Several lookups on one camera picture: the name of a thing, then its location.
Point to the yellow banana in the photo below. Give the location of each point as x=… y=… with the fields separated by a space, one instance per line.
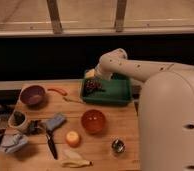
x=74 y=160

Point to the light blue crumpled cloth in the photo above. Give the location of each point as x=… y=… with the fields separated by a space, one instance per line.
x=13 y=142

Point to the yellow apple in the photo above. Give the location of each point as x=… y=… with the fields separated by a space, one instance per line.
x=73 y=139

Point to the white mug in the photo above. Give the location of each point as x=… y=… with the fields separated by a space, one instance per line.
x=18 y=121

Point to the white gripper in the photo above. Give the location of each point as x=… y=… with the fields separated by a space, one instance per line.
x=99 y=72

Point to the dark small object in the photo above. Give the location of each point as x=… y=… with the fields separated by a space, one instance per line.
x=35 y=127

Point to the green plastic tray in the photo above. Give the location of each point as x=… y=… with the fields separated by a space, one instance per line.
x=116 y=91

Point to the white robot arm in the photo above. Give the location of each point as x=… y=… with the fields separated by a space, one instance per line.
x=165 y=111

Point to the small wooden stick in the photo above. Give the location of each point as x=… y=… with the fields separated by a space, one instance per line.
x=72 y=100

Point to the orange carrot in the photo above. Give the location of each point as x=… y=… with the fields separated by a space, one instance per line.
x=58 y=90

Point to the orange bowl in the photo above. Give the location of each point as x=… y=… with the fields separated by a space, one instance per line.
x=93 y=121

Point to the purple bowl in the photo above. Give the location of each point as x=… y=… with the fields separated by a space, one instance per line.
x=33 y=95

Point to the small metal cup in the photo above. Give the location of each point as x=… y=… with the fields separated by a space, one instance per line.
x=118 y=147

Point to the dark purple grape bunch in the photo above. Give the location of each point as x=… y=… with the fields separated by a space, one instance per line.
x=92 y=85

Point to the black handled knife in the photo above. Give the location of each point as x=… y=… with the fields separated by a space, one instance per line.
x=51 y=145

